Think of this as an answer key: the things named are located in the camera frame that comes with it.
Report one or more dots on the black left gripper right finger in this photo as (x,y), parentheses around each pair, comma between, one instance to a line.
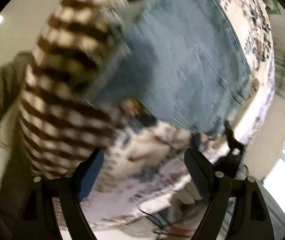
(250,217)

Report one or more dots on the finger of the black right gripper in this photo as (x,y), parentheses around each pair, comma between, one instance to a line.
(231,141)
(196,142)

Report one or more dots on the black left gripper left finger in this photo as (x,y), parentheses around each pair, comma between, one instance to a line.
(37,218)

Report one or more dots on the blue denim pants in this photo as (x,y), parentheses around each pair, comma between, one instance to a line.
(181,59)

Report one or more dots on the floral bedspread with checked border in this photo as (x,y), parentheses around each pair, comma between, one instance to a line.
(143,166)

